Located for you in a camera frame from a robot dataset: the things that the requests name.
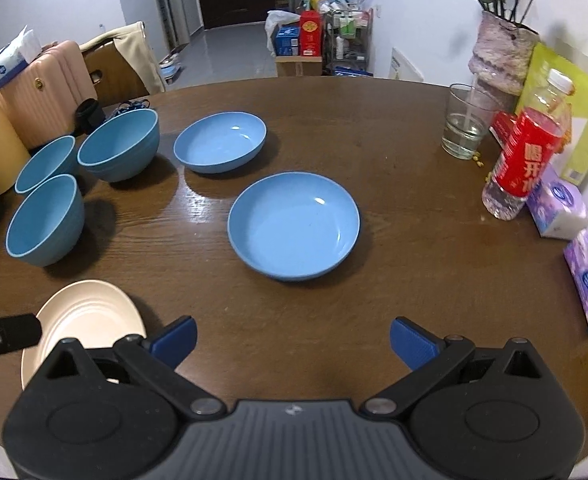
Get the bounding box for blue carton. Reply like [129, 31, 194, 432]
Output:
[275, 25, 302, 57]

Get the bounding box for small blue bowl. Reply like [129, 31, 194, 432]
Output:
[15, 135, 78, 195]
[5, 174, 86, 267]

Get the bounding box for white plastic bag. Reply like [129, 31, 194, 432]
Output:
[265, 10, 301, 56]

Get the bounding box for black cylindrical cup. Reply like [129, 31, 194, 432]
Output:
[74, 99, 106, 137]

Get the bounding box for small red box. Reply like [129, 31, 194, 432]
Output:
[489, 110, 521, 150]

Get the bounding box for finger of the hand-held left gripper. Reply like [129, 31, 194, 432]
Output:
[0, 313, 43, 361]

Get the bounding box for blue plate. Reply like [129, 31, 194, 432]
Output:
[173, 113, 268, 175]
[227, 172, 361, 281]

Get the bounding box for blue lanyards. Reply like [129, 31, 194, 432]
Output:
[108, 100, 153, 117]

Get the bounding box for cream plate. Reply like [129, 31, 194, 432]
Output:
[21, 280, 147, 391]

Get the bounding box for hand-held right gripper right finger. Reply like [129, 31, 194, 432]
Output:
[362, 317, 546, 420]

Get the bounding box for large blue bowl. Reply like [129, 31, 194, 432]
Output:
[77, 108, 161, 183]

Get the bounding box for wooden chair with beige coat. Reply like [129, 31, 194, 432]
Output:
[79, 21, 167, 94]

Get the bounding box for red label water bottle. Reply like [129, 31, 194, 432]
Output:
[482, 69, 575, 221]

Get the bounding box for tall red gift box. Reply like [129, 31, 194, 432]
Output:
[299, 10, 324, 57]

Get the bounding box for wire shelf rack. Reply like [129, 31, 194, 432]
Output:
[324, 7, 373, 77]

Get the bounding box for clear drinking glass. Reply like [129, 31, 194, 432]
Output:
[441, 83, 498, 161]

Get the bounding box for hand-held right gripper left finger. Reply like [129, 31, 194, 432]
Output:
[38, 316, 227, 420]

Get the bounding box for pink suitcase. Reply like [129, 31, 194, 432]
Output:
[0, 40, 100, 151]

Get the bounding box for white tissue pack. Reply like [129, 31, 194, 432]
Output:
[0, 25, 43, 89]

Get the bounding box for scattered yellow kernels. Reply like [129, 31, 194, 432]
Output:
[468, 151, 493, 182]

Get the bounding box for pink textured vase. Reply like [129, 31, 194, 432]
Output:
[468, 10, 541, 97]

